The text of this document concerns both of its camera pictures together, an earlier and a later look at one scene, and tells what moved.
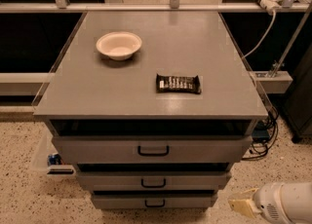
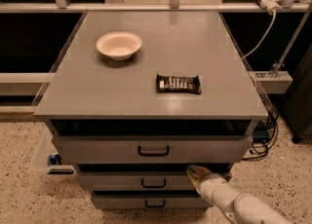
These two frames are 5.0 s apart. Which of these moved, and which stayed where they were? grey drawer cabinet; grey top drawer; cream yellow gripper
Moved: cream yellow gripper
Stayed: grey drawer cabinet; grey top drawer
